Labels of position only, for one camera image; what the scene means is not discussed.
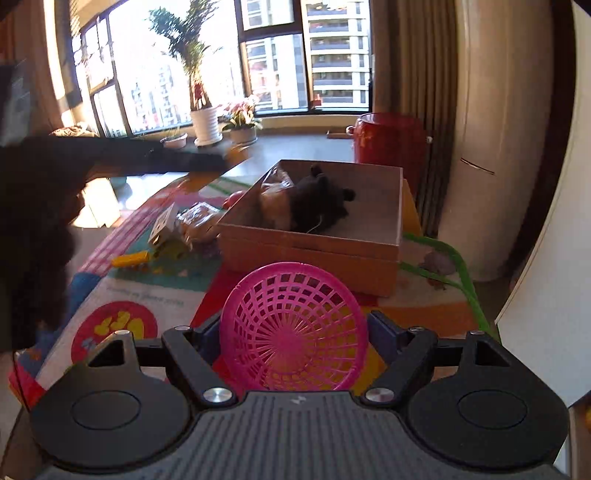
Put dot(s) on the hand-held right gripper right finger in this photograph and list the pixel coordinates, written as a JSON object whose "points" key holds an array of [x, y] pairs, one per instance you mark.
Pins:
{"points": [[378, 337]]}

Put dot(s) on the small white planter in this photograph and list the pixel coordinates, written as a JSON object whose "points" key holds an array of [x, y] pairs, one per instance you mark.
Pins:
{"points": [[174, 141]]}

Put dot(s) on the flat cardboard piece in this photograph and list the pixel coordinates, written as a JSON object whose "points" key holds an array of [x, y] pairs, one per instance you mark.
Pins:
{"points": [[339, 134]]}

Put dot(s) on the pink plastic basket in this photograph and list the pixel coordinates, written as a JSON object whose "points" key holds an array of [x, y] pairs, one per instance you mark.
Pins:
{"points": [[295, 332]]}

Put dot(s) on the white standing air conditioner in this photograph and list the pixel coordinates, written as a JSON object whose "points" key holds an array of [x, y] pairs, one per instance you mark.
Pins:
{"points": [[498, 138]]}

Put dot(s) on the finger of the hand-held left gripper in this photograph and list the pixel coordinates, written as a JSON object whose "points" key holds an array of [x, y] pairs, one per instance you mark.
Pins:
{"points": [[161, 159]]}

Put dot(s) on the colourful cartoon play mat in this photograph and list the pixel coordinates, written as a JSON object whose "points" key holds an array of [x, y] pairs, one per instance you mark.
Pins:
{"points": [[152, 295]]}

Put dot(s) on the yellow toy piece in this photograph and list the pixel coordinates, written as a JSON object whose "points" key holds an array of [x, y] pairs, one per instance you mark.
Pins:
{"points": [[129, 260]]}

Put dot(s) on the beige curtain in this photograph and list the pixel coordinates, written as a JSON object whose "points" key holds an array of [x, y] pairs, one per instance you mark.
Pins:
{"points": [[415, 55]]}

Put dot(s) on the small red ball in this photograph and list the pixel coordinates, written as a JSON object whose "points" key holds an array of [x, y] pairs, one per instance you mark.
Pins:
{"points": [[231, 199]]}

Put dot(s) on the clear pastry packet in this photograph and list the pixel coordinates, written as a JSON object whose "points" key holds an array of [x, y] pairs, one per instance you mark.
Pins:
{"points": [[198, 221]]}

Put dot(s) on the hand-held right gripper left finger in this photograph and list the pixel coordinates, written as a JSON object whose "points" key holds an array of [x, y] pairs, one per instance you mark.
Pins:
{"points": [[210, 344]]}

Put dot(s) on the small flowering potted plant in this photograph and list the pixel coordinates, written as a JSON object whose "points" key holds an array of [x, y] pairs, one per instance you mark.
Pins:
{"points": [[242, 134]]}

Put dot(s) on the white board panel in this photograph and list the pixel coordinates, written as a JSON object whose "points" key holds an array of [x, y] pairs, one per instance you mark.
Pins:
{"points": [[554, 300]]}

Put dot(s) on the brown cardboard box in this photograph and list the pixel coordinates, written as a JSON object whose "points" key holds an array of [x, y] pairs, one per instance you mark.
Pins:
{"points": [[304, 258]]}

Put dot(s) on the wrapped bread bun packet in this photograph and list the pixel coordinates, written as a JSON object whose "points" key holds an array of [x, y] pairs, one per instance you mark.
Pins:
{"points": [[272, 203]]}

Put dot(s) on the dark brown plush toy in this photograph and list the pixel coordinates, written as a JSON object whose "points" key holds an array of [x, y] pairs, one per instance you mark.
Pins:
{"points": [[318, 203]]}

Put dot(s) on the tall plant in white pot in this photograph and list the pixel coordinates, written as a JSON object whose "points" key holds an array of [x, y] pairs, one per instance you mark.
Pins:
{"points": [[205, 124]]}

